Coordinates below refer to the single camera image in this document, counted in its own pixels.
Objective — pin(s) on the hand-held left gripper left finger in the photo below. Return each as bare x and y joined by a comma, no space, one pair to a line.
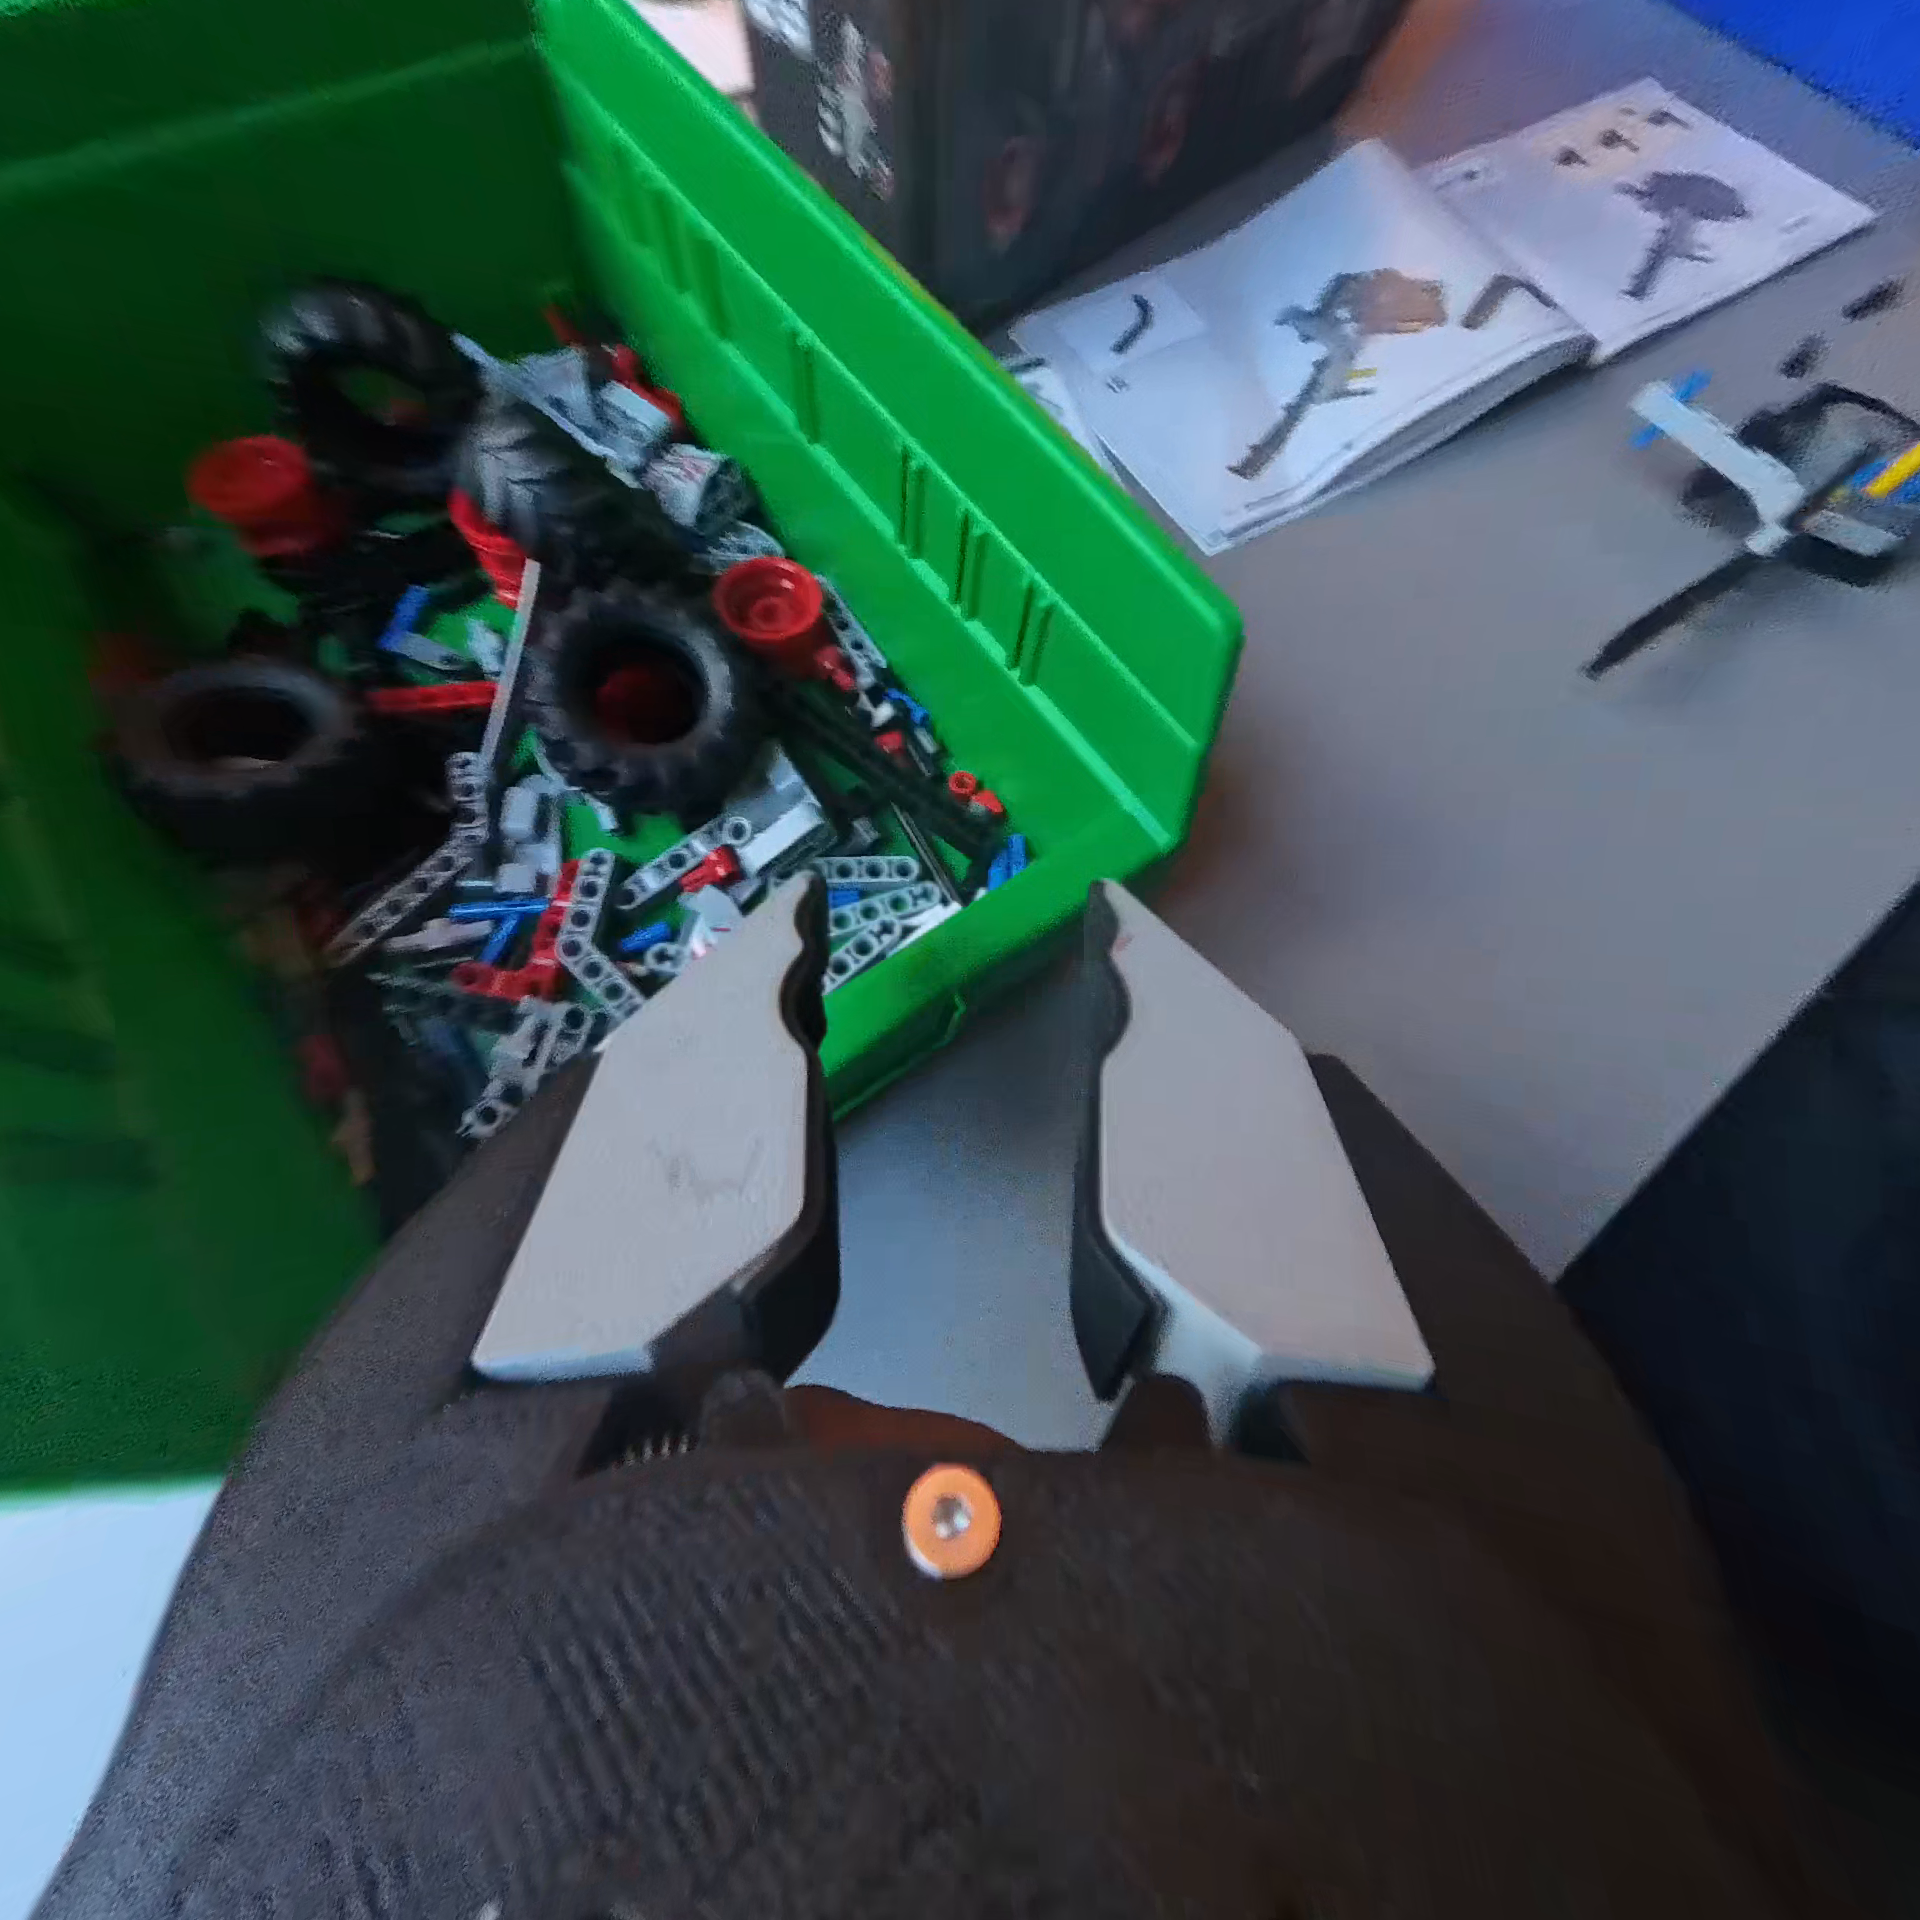
674,1171

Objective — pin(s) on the monster truck lego box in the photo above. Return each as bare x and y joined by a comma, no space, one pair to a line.
1050,150

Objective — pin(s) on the partly built lego chassis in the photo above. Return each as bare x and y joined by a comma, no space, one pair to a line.
1740,465

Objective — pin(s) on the red lego wheel hub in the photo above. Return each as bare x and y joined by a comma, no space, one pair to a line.
767,608
254,480

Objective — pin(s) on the large green parts bin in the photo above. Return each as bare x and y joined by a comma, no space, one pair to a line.
899,451

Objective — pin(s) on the pile of lego pieces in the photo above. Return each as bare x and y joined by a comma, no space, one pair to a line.
749,855

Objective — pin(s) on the black lego tire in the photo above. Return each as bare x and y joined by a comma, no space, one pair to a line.
322,337
300,764
524,480
570,720

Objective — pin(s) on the black lego spring piece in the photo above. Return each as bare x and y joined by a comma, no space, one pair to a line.
1799,357

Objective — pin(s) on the blue plastic bin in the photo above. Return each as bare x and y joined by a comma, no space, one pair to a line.
1830,36

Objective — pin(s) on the black lego pin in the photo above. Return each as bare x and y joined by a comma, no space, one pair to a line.
1872,300

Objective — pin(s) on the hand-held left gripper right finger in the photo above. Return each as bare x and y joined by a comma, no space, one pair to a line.
1244,1185

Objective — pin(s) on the open lego instruction booklet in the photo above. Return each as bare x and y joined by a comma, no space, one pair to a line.
1350,269

